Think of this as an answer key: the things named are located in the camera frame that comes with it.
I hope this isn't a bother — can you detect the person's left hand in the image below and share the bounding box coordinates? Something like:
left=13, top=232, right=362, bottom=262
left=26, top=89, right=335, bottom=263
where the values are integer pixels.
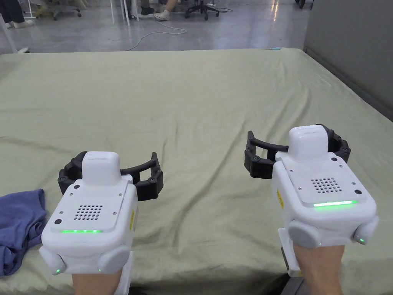
left=72, top=270, right=123, bottom=295

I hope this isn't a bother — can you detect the bed with pale green sheet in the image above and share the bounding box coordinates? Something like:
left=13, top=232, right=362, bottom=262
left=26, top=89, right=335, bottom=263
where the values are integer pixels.
left=0, top=47, right=393, bottom=295

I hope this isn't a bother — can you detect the person's right forearm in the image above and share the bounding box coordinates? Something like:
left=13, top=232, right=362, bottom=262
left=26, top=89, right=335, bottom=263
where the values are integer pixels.
left=302, top=270, right=343, bottom=295

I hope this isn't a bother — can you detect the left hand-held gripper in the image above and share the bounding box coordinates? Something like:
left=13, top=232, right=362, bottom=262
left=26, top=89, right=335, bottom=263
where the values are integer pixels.
left=39, top=150, right=164, bottom=295

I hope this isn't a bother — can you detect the blue garment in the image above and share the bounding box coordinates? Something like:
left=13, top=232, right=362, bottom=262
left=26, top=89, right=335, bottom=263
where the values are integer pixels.
left=0, top=188, right=48, bottom=277

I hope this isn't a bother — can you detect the grey office chair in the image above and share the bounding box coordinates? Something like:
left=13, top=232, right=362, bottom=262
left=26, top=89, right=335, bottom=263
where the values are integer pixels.
left=35, top=0, right=82, bottom=21

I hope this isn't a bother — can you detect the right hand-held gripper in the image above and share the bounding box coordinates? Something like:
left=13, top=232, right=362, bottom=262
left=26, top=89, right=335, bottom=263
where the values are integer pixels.
left=244, top=123, right=380, bottom=277

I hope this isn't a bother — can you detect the black office chair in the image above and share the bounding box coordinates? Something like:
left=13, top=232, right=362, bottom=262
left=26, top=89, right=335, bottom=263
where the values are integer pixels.
left=184, top=0, right=220, bottom=21

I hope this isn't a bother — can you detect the white floor cable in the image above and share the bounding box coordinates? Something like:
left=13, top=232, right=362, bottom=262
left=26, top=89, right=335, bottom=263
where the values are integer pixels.
left=124, top=22, right=188, bottom=51

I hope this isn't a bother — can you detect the person's right hand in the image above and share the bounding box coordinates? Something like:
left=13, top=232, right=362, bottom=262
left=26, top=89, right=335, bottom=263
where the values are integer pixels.
left=294, top=242, right=344, bottom=272

